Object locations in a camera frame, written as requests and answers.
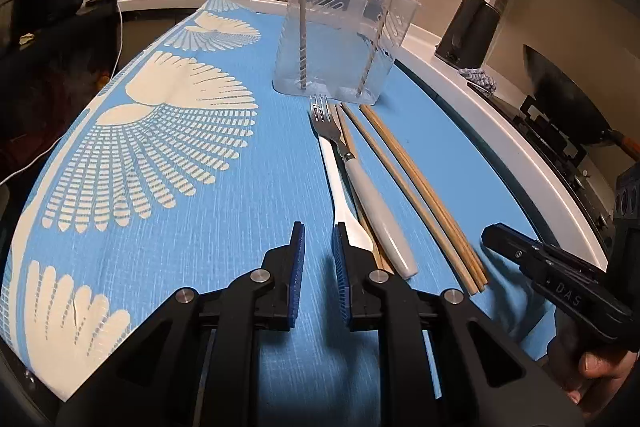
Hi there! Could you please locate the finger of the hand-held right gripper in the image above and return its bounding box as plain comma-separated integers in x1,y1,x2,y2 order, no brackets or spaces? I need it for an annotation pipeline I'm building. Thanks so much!
481,223,547,280

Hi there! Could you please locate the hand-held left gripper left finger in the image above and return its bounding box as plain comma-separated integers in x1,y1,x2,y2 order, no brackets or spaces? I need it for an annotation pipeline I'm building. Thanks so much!
55,222,306,427

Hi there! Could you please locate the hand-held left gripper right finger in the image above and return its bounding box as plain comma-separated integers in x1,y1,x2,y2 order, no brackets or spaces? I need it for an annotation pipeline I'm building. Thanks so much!
334,223,586,427

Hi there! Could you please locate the grey handled metal fork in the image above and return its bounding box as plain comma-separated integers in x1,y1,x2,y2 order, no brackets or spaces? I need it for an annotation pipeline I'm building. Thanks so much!
308,95,419,279

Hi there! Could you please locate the white handled utensil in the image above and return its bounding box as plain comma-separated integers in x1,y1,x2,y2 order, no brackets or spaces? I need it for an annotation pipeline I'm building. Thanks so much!
315,127,375,253

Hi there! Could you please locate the clear plastic utensil container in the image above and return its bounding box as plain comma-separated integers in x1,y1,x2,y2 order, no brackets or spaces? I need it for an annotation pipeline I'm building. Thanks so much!
272,0,421,106

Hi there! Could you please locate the person's right hand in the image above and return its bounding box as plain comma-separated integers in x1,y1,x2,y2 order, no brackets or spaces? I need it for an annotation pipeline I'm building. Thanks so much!
546,322,640,408

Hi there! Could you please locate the blue white patterned tablecloth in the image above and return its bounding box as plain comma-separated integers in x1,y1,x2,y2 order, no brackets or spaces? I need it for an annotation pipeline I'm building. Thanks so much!
0,0,596,403

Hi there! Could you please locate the black gas stove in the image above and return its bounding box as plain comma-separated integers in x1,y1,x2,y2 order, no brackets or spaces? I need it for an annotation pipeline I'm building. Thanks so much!
482,91,617,233

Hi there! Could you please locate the black wok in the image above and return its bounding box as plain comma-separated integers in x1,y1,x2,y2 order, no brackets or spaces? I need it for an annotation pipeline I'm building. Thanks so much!
522,44,640,154

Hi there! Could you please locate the blue white knitted cloth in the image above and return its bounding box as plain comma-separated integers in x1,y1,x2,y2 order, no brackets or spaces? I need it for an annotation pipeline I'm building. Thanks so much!
459,67,496,94

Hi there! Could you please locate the black electric kettle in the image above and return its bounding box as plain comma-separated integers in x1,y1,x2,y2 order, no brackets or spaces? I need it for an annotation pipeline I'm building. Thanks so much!
434,0,503,68

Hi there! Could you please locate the white cable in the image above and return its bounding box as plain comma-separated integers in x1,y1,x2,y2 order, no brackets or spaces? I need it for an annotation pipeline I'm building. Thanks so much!
0,0,126,186

